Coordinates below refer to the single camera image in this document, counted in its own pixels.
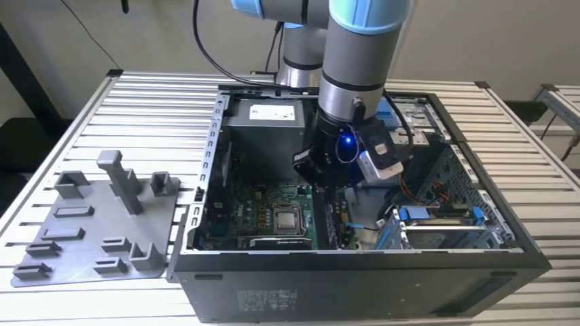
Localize RAM stick with blue label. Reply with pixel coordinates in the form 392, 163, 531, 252
331, 189, 350, 251

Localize black installed RAM stick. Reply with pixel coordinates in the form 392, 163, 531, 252
312, 185, 335, 251

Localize grey power supply unit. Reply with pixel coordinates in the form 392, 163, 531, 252
224, 100, 319, 181

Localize blue drive carrier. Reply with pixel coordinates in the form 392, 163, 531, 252
378, 98, 399, 130

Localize silver CPU in socket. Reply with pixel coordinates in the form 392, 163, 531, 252
276, 211, 302, 231

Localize metal optical drive bay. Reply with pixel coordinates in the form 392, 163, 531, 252
392, 98, 432, 147

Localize green motherboard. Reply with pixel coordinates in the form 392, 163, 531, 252
199, 181, 360, 251

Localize black graphics card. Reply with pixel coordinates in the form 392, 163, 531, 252
247, 237, 315, 251

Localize metal disk cage, blue clips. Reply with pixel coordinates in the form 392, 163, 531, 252
378, 204, 506, 251

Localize black open PC case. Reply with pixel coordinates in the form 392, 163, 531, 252
166, 84, 554, 323

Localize metal slat table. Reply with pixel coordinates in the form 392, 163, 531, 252
0, 69, 580, 326

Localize small metal side table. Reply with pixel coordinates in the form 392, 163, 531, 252
528, 84, 580, 139

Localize grey plastic parts rack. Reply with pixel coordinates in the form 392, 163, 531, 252
10, 149, 183, 289

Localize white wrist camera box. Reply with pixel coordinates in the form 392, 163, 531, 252
355, 120, 406, 187

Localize orange SATA wire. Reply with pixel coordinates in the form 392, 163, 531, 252
398, 176, 431, 206

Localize black camera cable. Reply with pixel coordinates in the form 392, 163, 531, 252
191, 0, 315, 95

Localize black hanging cable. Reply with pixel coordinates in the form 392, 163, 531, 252
560, 134, 580, 161

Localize thin wall wire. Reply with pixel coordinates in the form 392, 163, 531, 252
58, 0, 123, 71

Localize black slanted post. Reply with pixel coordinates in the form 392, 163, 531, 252
0, 22, 63, 129

